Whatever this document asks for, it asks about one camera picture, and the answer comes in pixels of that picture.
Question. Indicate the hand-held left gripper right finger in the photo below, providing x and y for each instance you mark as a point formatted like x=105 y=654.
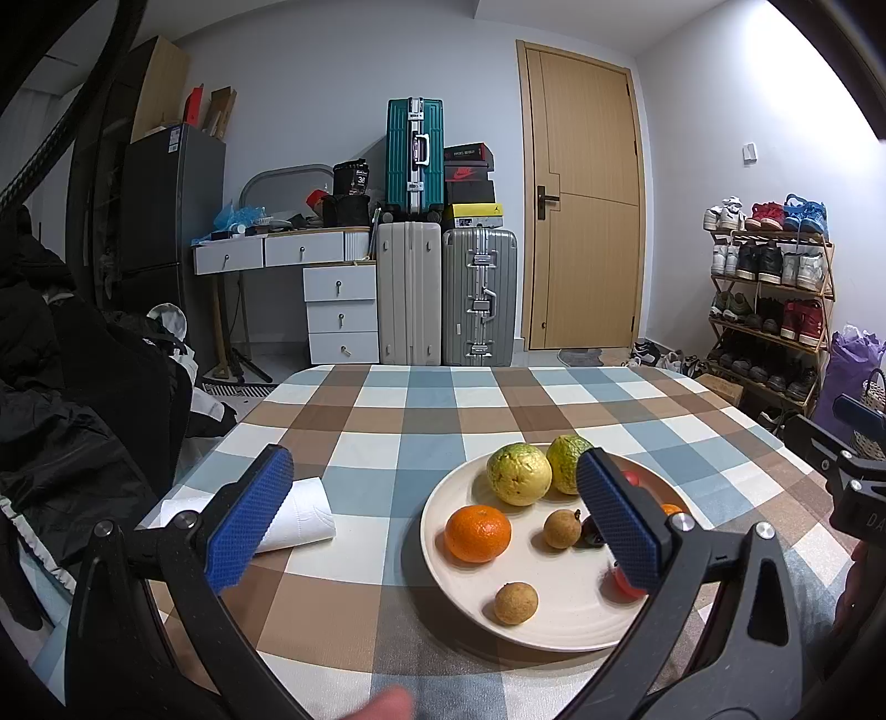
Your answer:
x=616 y=512

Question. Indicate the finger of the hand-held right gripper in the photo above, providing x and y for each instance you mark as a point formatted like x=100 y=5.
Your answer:
x=817 y=446
x=862 y=417

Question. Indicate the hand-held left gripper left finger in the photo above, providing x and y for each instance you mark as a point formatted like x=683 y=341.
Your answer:
x=253 y=519

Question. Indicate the dark purple cherry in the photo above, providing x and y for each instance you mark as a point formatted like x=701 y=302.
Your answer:
x=592 y=534

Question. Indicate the red cherry tomato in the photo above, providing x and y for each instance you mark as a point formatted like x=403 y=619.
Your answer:
x=625 y=587
x=631 y=479

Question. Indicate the small orange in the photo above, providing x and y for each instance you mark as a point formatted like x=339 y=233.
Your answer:
x=671 y=510

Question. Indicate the brown longan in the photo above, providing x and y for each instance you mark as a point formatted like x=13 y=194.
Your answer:
x=562 y=529
x=516 y=603

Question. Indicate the cream round plate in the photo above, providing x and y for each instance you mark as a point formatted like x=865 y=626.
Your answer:
x=554 y=602

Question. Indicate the large orange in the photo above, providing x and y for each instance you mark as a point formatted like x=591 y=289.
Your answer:
x=477 y=534

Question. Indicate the person's right forearm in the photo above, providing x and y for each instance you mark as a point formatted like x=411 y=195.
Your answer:
x=851 y=668

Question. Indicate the person's right hand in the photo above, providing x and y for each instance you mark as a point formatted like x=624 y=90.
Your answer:
x=855 y=588

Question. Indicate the person's left hand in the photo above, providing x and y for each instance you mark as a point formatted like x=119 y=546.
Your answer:
x=393 y=705

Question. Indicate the wicker basket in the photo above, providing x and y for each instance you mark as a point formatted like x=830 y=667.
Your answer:
x=873 y=394

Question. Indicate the white paper towel roll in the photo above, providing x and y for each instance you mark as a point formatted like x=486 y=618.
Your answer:
x=304 y=516

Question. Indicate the purple bag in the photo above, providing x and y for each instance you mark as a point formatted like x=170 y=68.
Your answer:
x=848 y=367

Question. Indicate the green guava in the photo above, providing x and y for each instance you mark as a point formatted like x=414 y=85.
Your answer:
x=564 y=467

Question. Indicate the yellow guava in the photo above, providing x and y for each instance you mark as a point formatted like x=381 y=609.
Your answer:
x=518 y=476

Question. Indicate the small cardboard box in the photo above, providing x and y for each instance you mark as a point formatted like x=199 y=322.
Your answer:
x=720 y=390

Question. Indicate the striped floor mat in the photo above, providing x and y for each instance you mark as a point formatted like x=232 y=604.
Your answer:
x=235 y=391

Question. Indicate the black tripod stand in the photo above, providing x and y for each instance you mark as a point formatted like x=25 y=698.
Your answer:
x=239 y=346

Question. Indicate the wooden shoe rack with shoes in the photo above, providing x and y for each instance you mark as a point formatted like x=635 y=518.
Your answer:
x=768 y=263

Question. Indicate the checkered tablecloth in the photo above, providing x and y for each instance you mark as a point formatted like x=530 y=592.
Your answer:
x=415 y=415

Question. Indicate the pile of black jackets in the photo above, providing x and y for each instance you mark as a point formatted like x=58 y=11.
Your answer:
x=83 y=415

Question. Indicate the white desk with drawers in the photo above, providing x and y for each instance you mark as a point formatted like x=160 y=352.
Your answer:
x=332 y=304

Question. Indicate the grey suitcase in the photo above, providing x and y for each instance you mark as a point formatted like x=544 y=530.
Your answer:
x=479 y=298

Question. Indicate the beige suitcase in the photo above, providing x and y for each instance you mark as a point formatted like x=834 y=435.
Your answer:
x=410 y=294

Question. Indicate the blue plastic bag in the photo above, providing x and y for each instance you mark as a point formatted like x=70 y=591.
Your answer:
x=239 y=216

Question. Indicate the dark grey fridge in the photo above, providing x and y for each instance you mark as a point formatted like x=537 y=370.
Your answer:
x=166 y=221

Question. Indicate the wooden door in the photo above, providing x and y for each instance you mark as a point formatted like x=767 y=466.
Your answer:
x=585 y=201

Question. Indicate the yellow shoe box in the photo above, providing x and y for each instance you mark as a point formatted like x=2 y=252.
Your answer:
x=476 y=217

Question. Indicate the black bag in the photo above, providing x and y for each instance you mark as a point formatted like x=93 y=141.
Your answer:
x=351 y=190

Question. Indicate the black and red shoe box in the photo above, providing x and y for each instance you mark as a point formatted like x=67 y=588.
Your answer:
x=468 y=156

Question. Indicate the teal suitcase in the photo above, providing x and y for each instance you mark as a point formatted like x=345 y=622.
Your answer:
x=414 y=156

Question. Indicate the brown flat box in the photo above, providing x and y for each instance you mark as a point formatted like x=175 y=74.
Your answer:
x=221 y=111

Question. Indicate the red flat box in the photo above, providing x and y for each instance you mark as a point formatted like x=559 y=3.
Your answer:
x=194 y=107

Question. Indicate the large cardboard box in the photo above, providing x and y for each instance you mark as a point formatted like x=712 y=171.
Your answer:
x=163 y=83

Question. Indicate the black curved band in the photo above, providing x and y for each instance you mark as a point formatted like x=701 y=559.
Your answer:
x=62 y=104

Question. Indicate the grey arched mirror frame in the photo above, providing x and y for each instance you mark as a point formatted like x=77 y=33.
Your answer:
x=277 y=176

